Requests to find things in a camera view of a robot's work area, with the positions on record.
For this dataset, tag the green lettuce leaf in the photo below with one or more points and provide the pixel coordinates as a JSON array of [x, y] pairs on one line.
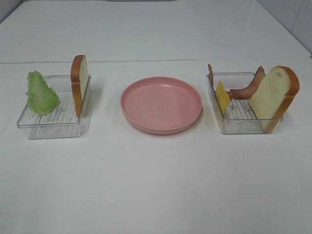
[[41, 98]]

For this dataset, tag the pink round plate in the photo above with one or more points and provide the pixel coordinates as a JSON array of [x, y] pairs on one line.
[[161, 105]]

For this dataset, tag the right clear plastic container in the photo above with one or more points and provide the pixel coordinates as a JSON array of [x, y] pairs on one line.
[[239, 117]]

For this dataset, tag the bread slice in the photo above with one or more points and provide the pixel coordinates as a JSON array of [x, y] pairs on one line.
[[79, 80], [274, 95]]

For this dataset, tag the yellow cheese slice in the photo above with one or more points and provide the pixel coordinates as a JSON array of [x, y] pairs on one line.
[[222, 97]]

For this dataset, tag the curved bacon strip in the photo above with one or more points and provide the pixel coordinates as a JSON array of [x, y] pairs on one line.
[[247, 92]]

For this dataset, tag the clear plastic container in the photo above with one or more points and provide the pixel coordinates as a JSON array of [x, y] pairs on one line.
[[239, 117], [63, 121]]

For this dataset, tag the left clear plastic container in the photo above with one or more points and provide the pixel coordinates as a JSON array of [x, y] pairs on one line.
[[63, 121]]

